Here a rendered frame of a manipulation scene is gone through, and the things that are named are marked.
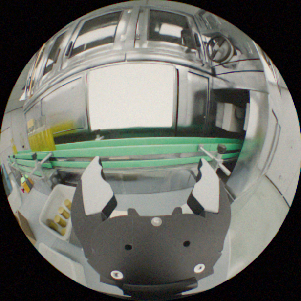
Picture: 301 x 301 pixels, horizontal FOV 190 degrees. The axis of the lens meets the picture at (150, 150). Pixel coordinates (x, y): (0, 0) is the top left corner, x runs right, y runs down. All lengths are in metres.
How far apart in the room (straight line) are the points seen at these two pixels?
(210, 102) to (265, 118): 0.36
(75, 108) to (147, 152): 0.44
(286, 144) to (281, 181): 0.90
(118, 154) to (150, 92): 0.30
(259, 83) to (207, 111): 0.39
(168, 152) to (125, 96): 0.30
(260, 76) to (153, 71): 0.48
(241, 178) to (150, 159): 0.42
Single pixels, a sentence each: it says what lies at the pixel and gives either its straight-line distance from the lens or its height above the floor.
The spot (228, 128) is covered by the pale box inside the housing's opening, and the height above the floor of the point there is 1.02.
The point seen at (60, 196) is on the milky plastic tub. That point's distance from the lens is 0.51.
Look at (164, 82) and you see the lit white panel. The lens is 0.48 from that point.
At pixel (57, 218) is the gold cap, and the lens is 0.42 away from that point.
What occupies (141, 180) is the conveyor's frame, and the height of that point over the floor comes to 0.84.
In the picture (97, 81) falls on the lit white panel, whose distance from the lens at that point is 0.51.
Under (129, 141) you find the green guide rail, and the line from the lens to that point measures 0.39.
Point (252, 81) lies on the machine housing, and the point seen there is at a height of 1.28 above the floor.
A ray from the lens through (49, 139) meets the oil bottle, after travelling 0.56.
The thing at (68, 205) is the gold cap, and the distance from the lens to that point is 0.42.
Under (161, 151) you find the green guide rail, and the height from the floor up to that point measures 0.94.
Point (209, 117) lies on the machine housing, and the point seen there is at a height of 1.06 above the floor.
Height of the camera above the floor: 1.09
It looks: 26 degrees down
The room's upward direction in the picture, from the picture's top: 1 degrees clockwise
